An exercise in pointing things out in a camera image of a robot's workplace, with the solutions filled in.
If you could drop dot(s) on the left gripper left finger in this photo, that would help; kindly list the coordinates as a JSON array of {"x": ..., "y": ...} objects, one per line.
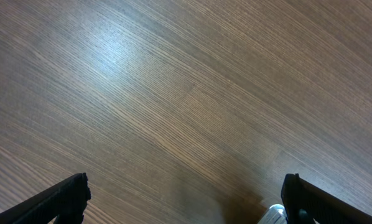
[{"x": 62, "y": 203}]

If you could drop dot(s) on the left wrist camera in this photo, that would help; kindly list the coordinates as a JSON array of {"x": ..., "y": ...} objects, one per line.
[{"x": 276, "y": 214}]

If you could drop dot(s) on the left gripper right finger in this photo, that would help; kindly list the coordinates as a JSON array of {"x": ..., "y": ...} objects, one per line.
[{"x": 306, "y": 203}]

